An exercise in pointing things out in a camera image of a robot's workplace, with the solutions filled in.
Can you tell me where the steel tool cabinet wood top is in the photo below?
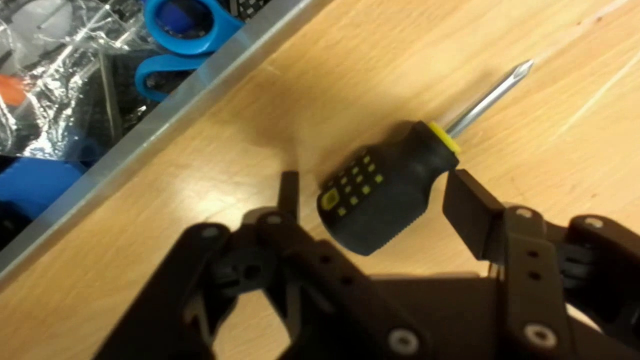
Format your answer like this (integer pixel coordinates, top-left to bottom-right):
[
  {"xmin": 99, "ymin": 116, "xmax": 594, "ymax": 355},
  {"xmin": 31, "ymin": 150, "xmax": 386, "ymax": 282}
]
[{"xmin": 0, "ymin": 0, "xmax": 640, "ymax": 360}]

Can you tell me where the black yellow stubby screwdriver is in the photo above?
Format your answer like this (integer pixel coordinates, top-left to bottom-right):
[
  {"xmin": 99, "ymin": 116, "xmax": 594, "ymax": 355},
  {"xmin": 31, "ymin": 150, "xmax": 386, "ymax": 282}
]
[{"xmin": 316, "ymin": 59, "xmax": 536, "ymax": 256}]

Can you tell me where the crumpled silver foil wrap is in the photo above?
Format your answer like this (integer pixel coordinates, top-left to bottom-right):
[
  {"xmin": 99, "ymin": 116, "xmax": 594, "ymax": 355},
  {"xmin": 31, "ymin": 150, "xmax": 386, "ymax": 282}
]
[{"xmin": 0, "ymin": 0, "xmax": 158, "ymax": 163}]

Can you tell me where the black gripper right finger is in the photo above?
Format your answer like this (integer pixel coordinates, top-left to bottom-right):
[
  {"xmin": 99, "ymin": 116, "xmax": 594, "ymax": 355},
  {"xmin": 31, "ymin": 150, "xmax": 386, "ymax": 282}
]
[{"xmin": 441, "ymin": 169, "xmax": 640, "ymax": 360}]

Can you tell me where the steel cabinet drawer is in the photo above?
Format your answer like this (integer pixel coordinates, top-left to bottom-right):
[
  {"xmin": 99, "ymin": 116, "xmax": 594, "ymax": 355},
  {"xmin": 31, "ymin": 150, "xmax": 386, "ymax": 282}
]
[{"xmin": 0, "ymin": 0, "xmax": 336, "ymax": 282}]

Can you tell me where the blue plastic tool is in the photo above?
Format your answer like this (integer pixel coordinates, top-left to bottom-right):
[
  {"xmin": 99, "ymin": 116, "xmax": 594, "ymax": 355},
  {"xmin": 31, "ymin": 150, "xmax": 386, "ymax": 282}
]
[{"xmin": 0, "ymin": 158, "xmax": 88, "ymax": 222}]

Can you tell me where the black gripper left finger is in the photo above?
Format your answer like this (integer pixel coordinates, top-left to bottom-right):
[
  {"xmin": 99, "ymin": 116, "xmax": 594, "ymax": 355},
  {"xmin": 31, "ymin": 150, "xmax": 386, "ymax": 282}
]
[{"xmin": 96, "ymin": 171, "xmax": 375, "ymax": 360}]

